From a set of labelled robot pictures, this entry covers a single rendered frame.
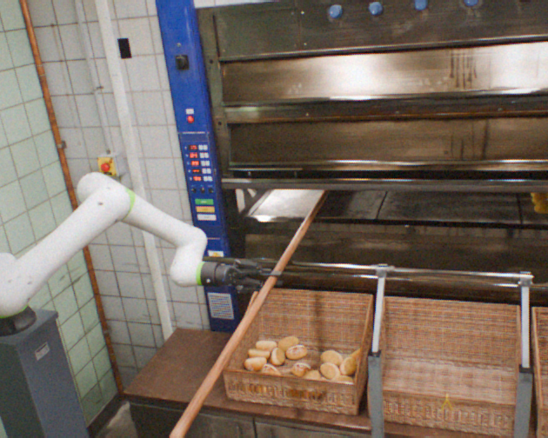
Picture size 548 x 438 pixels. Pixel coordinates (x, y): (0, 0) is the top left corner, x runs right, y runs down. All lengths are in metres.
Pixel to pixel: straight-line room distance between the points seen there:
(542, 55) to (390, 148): 0.62
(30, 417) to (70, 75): 1.49
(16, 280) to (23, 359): 0.33
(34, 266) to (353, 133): 1.29
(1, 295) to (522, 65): 1.86
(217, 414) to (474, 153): 1.47
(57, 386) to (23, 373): 0.18
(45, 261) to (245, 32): 1.19
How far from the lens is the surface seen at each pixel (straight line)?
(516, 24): 2.26
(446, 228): 2.44
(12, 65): 2.83
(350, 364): 2.54
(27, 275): 1.85
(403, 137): 2.34
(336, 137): 2.38
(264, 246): 2.67
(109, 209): 1.83
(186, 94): 2.52
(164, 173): 2.72
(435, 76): 2.26
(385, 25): 2.28
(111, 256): 3.09
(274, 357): 2.61
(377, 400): 2.17
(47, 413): 2.21
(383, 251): 2.53
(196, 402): 1.53
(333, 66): 2.33
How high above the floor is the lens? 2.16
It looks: 22 degrees down
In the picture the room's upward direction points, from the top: 6 degrees counter-clockwise
